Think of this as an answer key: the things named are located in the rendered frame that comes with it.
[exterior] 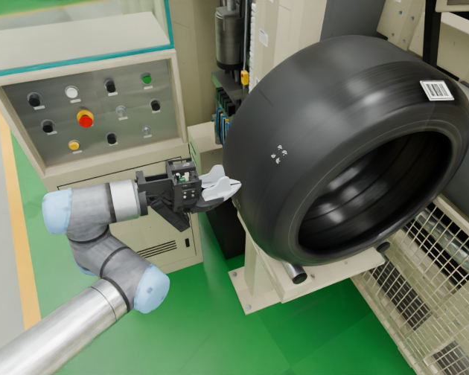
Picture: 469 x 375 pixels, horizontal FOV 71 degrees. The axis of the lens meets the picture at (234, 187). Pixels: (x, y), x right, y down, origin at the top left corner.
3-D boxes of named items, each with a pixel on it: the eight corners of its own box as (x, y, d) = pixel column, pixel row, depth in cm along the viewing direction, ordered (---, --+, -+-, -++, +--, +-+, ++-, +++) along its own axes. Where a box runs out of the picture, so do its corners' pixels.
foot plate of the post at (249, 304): (228, 272, 191) (228, 270, 189) (269, 258, 197) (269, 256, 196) (246, 315, 173) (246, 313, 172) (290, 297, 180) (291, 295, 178)
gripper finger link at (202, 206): (226, 202, 65) (183, 210, 62) (225, 207, 66) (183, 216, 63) (218, 186, 68) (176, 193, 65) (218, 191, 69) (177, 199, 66)
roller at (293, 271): (257, 193, 114) (246, 199, 114) (254, 186, 110) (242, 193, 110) (309, 278, 91) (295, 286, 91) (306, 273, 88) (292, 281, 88)
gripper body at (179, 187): (206, 181, 60) (138, 193, 56) (204, 212, 66) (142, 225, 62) (194, 155, 65) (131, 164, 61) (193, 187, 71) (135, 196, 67)
